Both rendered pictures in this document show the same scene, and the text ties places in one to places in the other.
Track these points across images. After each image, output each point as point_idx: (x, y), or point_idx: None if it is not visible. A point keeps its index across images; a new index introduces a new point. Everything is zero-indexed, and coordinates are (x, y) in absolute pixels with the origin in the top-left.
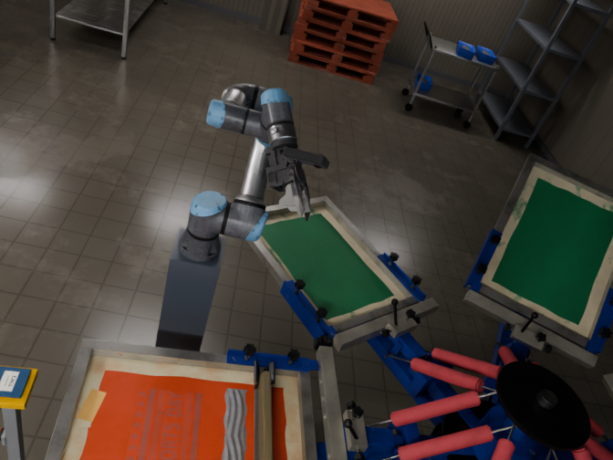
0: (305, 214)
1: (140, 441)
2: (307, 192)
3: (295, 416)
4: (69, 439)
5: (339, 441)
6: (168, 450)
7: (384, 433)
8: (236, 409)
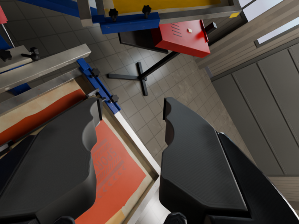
0: (102, 115)
1: (109, 179)
2: (2, 181)
3: (15, 114)
4: (133, 205)
5: (28, 68)
6: (102, 162)
7: None
8: None
